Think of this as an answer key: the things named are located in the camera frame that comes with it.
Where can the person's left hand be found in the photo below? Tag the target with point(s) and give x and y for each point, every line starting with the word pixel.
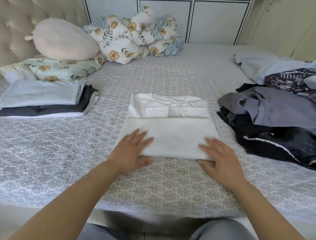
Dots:
pixel 129 154

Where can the person's right hand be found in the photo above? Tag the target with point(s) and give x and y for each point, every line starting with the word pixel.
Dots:
pixel 223 164

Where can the white printed t-shirt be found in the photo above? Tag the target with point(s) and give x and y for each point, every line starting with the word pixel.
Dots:
pixel 173 128

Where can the bed with grey patterned sheet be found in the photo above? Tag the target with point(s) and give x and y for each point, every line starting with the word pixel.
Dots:
pixel 74 148

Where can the dark purple patterned garment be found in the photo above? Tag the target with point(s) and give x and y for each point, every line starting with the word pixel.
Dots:
pixel 291 79

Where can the person's right forearm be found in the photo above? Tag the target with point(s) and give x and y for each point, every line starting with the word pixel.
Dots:
pixel 266 212

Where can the person's left forearm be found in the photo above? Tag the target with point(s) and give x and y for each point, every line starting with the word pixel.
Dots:
pixel 64 207

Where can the floral pillow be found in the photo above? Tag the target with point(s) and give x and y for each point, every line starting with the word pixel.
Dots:
pixel 64 69

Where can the floral bunched quilt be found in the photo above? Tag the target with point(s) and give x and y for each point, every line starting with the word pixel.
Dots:
pixel 173 42

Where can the pink plush pillow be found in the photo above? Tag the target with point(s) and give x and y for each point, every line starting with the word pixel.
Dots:
pixel 64 39

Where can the white packet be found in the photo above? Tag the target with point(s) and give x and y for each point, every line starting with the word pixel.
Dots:
pixel 15 73

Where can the white wardrobe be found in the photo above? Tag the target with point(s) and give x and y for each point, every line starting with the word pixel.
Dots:
pixel 212 22

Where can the white door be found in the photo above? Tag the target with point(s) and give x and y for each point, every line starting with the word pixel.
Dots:
pixel 281 27

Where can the beige tufted headboard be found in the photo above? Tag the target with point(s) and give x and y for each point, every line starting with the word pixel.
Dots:
pixel 24 24

